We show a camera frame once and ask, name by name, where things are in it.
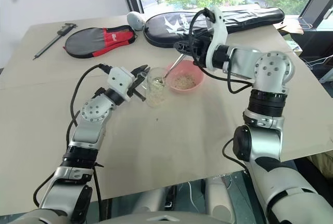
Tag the oatmeal in glass mug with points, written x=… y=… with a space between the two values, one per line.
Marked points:
x=155 y=91

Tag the grey egg-shaped object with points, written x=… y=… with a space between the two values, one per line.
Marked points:
x=135 y=20

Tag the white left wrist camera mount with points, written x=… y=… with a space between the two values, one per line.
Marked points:
x=119 y=78

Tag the silver robot torso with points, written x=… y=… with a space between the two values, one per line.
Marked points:
x=161 y=218

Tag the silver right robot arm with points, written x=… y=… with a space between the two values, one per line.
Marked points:
x=268 y=140

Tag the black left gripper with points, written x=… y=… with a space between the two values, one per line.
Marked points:
x=138 y=78

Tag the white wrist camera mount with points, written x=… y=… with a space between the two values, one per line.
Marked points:
x=218 y=31
x=119 y=78

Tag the pink bowl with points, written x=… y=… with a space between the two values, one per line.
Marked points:
x=191 y=67

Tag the grey vernier caliper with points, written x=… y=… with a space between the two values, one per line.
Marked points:
x=53 y=39

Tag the grey rounded robot leg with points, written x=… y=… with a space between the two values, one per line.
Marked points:
x=221 y=200
x=151 y=199

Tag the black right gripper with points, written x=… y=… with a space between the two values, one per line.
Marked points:
x=201 y=50

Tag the metal spoon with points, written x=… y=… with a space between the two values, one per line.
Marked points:
x=171 y=69

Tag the oatmeal in pink bowl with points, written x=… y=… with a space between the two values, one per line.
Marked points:
x=184 y=82

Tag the red and black paddle case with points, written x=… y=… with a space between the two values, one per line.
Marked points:
x=86 y=44

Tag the brown cardboard box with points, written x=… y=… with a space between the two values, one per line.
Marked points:
x=291 y=27

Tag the black racket bag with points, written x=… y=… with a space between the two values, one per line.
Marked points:
x=249 y=18

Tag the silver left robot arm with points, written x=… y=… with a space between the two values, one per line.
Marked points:
x=88 y=130

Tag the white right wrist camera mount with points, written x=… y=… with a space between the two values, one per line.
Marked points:
x=218 y=31

